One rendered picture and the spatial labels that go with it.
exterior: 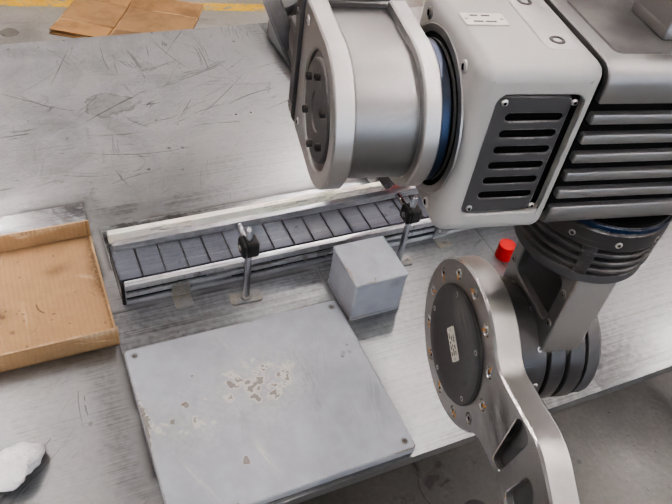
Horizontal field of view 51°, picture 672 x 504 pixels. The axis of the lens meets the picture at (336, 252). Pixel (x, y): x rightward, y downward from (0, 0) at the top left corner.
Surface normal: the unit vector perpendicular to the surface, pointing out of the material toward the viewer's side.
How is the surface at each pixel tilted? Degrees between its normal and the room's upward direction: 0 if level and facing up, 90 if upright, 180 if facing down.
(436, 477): 0
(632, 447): 0
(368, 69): 24
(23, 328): 0
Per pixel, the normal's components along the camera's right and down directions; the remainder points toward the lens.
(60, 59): 0.13, -0.71
